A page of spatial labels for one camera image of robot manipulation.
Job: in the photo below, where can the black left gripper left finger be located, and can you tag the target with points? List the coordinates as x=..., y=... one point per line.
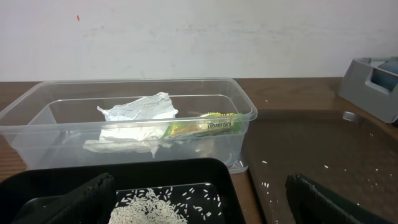
x=91, y=202

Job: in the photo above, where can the pile of white rice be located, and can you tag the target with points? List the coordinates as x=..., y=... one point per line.
x=182, y=204

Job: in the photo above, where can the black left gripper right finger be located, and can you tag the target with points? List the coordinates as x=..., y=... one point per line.
x=311, y=202

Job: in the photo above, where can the green yellow snack wrapper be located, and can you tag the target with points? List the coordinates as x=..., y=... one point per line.
x=213, y=123

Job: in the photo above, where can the white tissue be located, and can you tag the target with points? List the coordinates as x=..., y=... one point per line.
x=134, y=126

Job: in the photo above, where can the clear plastic bin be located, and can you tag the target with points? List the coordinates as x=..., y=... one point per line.
x=48, y=125

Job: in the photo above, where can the dark brown serving tray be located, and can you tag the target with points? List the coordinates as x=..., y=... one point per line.
x=340, y=150

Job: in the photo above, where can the black plastic bin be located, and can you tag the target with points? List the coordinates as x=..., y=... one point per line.
x=29, y=191

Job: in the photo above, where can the large dark blue bowl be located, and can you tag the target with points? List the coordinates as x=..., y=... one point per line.
x=383, y=79

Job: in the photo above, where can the grey dishwasher rack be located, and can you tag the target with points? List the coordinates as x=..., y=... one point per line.
x=358, y=89

